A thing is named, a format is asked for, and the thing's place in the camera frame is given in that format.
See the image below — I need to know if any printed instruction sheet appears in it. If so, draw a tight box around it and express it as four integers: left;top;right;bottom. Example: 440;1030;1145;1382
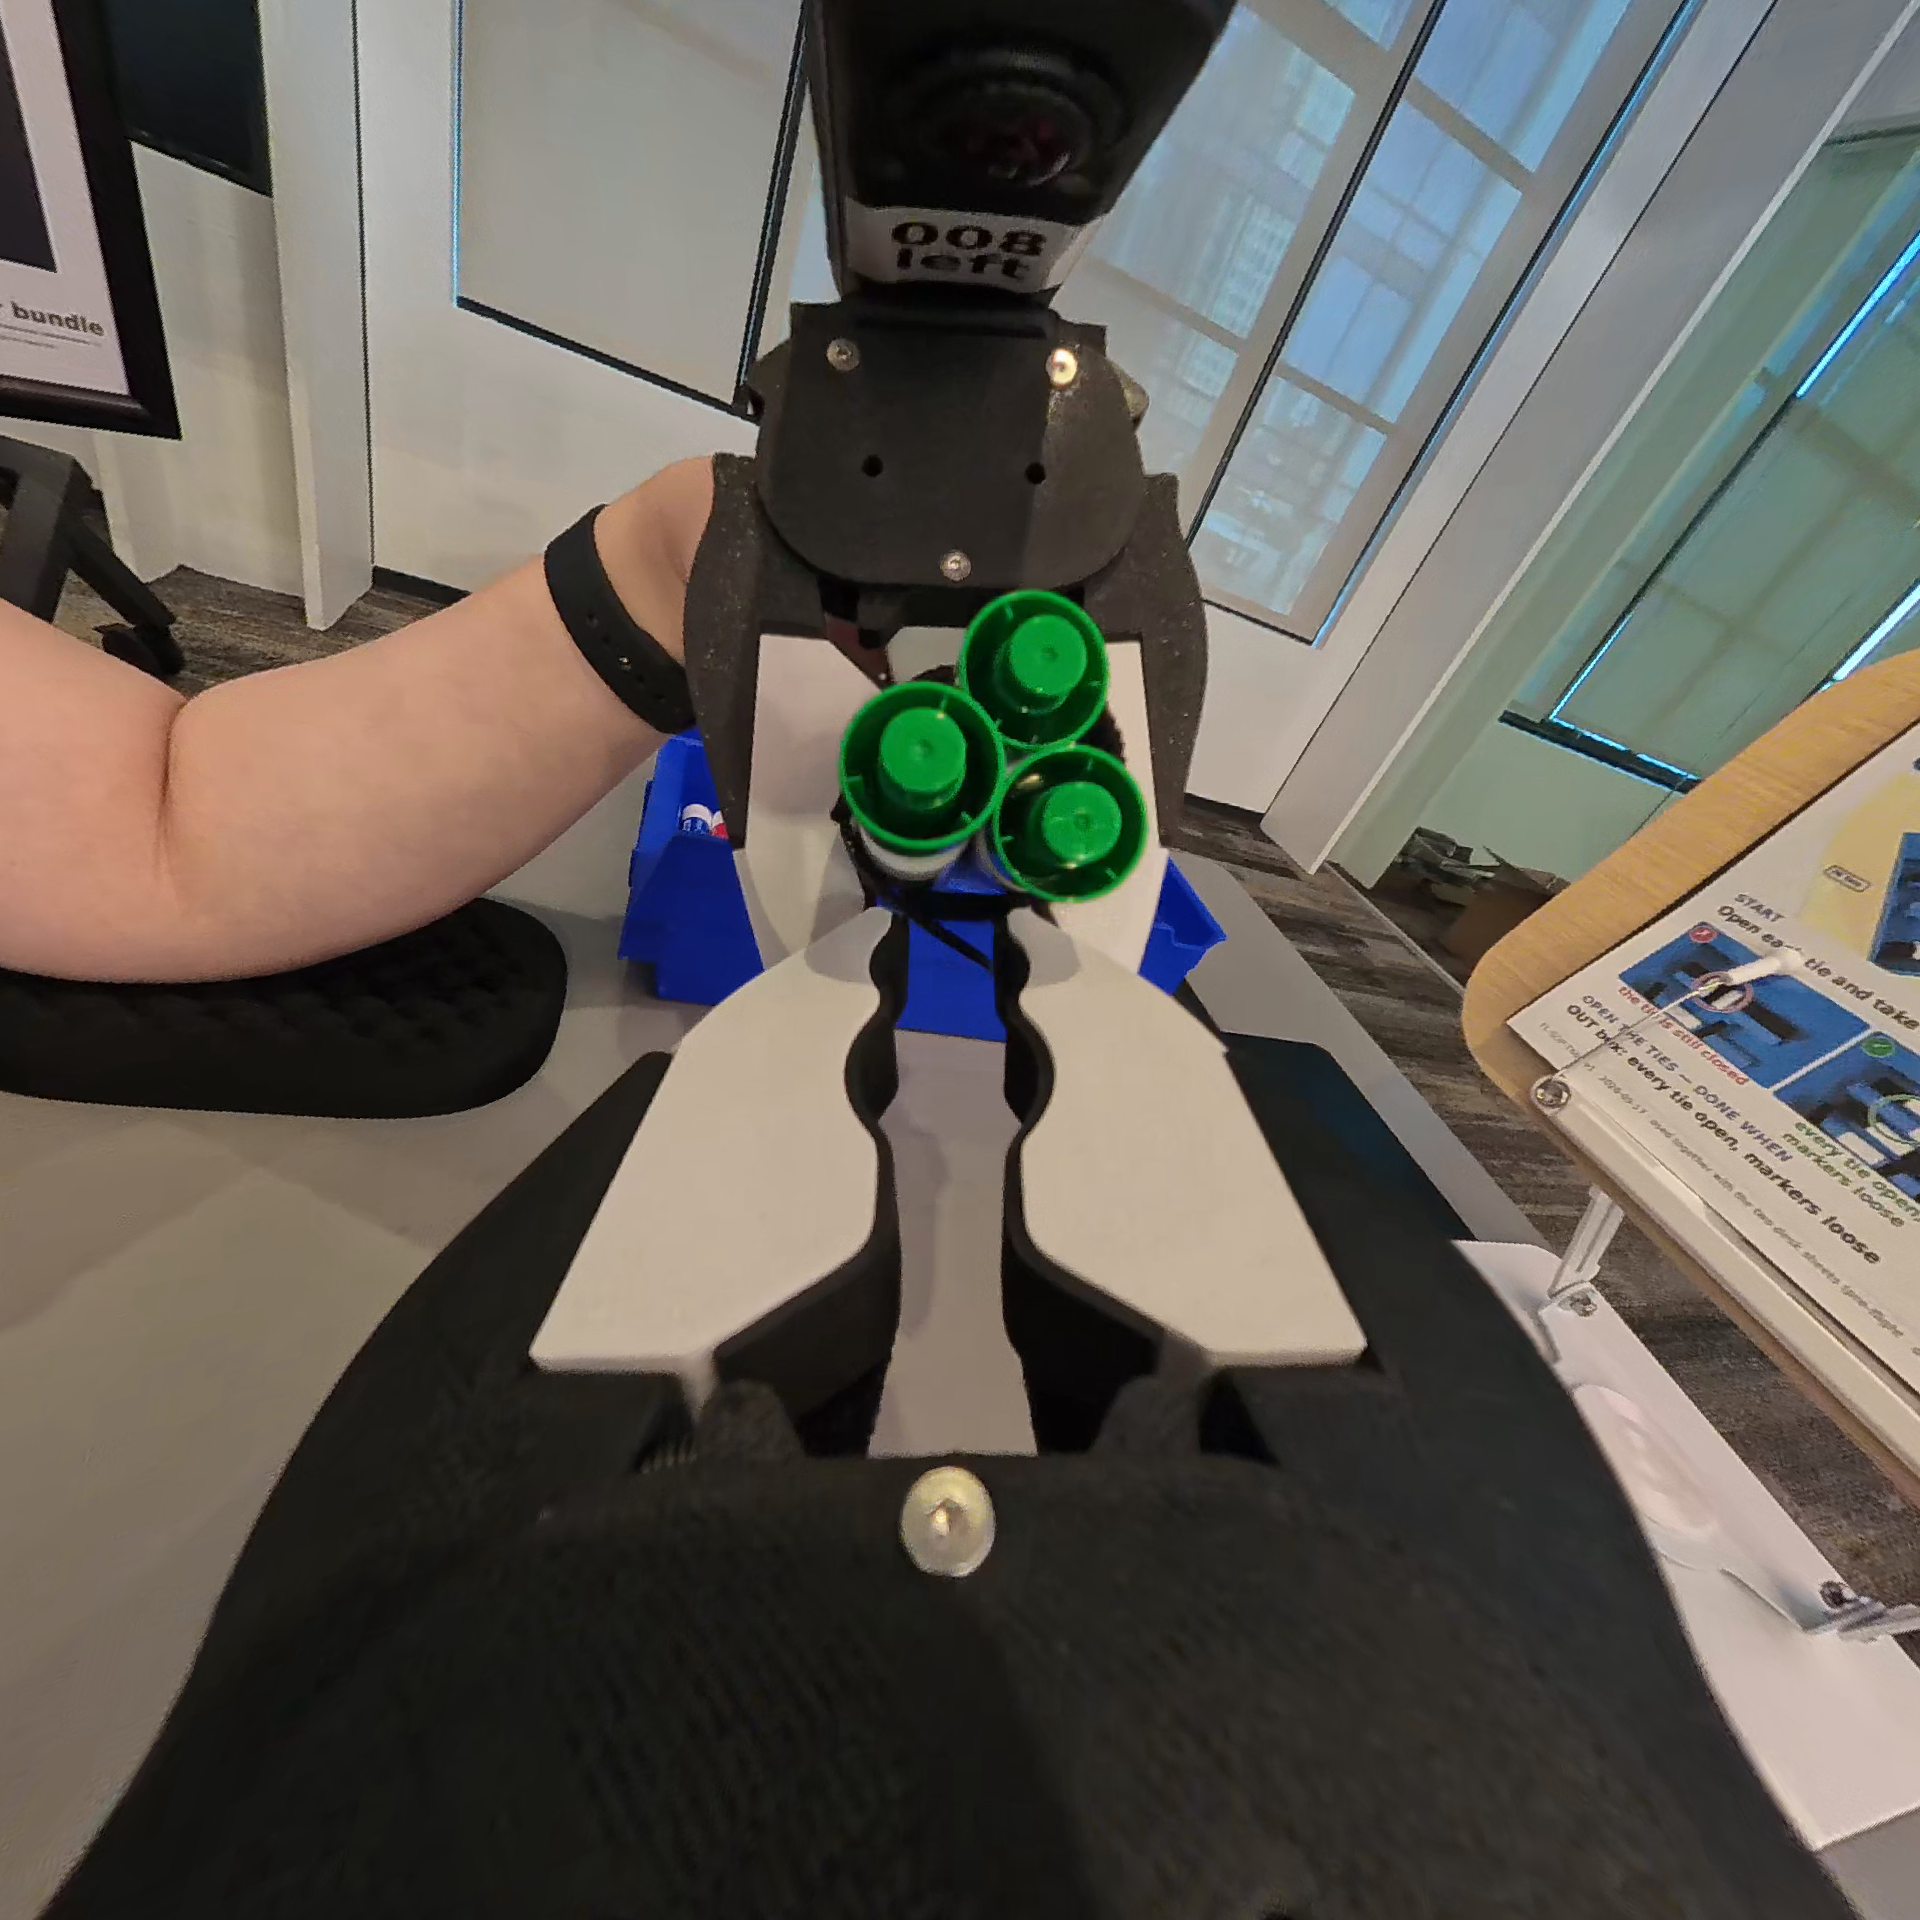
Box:
1508;720;1920;1404

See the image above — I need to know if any black wristband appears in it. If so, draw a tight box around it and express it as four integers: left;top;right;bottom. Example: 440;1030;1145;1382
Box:
544;505;700;738

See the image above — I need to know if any framed printed tag sign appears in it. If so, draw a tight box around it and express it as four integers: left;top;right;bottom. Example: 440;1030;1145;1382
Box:
0;0;186;441

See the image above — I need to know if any person's left forearm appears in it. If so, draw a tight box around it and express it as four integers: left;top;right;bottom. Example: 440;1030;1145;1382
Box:
0;517;664;984

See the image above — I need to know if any white stand base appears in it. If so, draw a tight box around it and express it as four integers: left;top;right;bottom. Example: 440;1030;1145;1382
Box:
1456;1238;1920;1854

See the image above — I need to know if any wooden display board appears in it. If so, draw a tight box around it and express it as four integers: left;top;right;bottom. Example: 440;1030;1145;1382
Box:
1462;652;1920;1502

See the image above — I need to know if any blue plastic bin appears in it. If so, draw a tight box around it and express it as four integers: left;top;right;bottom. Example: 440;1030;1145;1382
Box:
620;730;1230;1043

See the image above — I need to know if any black hook-and-loop strap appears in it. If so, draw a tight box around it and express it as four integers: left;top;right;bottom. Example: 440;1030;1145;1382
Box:
859;839;1052;978

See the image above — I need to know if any person's left hand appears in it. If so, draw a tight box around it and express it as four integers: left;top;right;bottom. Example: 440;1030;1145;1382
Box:
601;452;722;688

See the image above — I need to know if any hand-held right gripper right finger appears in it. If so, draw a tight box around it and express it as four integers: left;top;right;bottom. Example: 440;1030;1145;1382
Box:
1000;912;1371;1454

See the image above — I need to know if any large grid window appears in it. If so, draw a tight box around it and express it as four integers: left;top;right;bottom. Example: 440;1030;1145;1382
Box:
1051;0;1714;647

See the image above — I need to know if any brown cardboard box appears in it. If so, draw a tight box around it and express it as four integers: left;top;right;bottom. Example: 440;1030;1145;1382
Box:
1436;868;1569;963

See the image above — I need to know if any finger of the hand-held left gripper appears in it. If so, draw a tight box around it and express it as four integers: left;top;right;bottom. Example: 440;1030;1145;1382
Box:
1051;640;1192;989
743;628;891;963

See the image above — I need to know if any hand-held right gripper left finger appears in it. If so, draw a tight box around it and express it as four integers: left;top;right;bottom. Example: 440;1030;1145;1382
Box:
529;905;904;1454

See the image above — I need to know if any black desk frame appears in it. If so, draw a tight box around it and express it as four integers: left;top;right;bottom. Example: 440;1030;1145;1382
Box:
0;434;188;679

